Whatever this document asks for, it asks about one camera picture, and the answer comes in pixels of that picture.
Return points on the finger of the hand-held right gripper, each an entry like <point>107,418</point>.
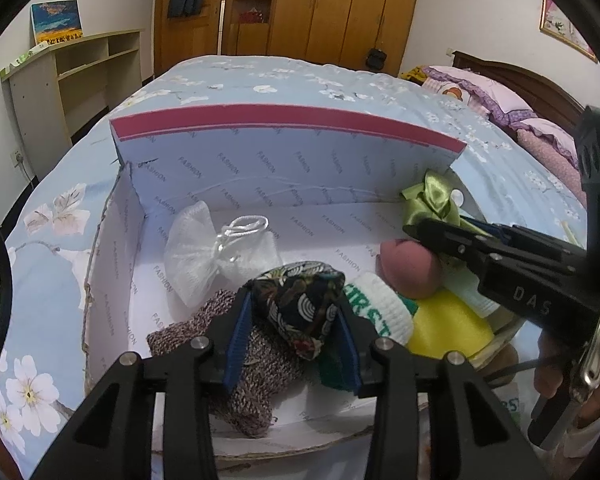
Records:
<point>445,242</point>
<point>500,231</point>

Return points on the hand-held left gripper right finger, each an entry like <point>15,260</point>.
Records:
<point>347,355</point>

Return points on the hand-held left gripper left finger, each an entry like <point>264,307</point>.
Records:
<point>240,330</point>

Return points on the green satin ribbon bow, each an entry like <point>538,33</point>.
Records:
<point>425,205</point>

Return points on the pink makeup sponge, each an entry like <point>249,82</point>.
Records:
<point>410,270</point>

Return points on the white green sock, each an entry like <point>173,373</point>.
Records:
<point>380,310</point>

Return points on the dark patterned fabric pouch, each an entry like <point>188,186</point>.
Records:
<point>300,300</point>

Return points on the white organza pouch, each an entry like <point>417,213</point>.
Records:
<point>195,260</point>

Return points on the red cardboard box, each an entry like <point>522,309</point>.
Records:
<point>280,180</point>

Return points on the person's right hand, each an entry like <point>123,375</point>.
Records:
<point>552,360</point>

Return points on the brown knitted cloth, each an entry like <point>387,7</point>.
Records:
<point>260,390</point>

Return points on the yellow sponge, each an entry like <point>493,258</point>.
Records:
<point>450,330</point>

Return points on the pink ruffled pillow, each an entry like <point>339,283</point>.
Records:
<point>550,150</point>
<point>480,92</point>

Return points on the silver carabiner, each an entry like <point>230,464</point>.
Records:
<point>592,360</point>

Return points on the yellow patterned cloth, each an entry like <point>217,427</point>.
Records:
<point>414,74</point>

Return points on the floral bed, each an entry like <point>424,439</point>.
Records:
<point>55,270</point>

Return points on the black hanging bag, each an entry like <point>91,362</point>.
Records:
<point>376,59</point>

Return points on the framed floral picture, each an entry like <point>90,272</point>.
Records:
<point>565,25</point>

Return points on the wooden wardrobe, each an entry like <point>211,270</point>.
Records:
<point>340,10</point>

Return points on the wooden corner shelf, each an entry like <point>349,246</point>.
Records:
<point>252,40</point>

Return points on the wooden door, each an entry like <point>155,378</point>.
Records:
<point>185,45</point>

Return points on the red bundle on shelf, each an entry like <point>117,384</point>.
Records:
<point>253,15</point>

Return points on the beige desk with shelves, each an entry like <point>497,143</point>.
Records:
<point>35,110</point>

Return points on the green white box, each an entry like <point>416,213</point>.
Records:
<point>22,62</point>

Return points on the blue landscape painting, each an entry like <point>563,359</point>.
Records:
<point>57,22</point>

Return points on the wall power outlet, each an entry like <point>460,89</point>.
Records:
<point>18,158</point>

